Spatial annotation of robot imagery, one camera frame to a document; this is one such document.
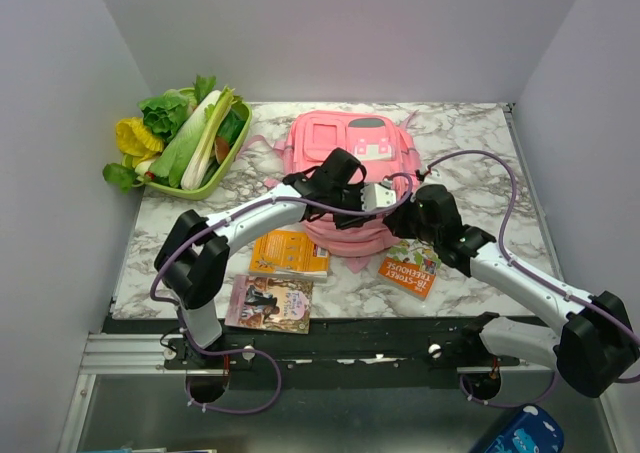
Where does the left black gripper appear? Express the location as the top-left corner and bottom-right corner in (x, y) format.
(327, 182), (376, 232)

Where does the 78-storey treehouse book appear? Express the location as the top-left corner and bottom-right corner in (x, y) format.
(378, 239), (441, 301)

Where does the pink school backpack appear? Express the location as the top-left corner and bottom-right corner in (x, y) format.
(270, 110), (421, 272)

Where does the orange paperback book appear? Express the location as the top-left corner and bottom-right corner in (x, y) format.
(248, 230), (330, 282)

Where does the pink illustrated storybook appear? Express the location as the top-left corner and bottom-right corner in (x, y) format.
(224, 275), (314, 334)

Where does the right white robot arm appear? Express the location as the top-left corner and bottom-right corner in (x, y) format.
(383, 184), (639, 398)

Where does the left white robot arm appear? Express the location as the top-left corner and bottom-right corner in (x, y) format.
(151, 148), (391, 368)

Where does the green vegetable tray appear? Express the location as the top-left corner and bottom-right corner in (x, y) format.
(140, 96), (252, 200)

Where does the white napa cabbage toy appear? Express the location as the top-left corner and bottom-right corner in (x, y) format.
(146, 87), (246, 191)

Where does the green lettuce toy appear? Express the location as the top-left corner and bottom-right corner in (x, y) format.
(138, 75), (217, 142)

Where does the yellow flower toy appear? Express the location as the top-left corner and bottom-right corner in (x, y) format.
(115, 117), (164, 157)

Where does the blue shark pencil case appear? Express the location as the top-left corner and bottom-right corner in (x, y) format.
(470, 404), (565, 453)

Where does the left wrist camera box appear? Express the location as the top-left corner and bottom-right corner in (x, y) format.
(361, 181), (397, 212)

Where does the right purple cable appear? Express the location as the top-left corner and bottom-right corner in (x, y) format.
(419, 150), (640, 409)

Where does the black mounting base rail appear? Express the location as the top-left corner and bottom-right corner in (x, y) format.
(102, 317), (518, 390)

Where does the aluminium frame rail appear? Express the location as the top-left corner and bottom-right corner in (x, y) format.
(80, 334), (165, 375)

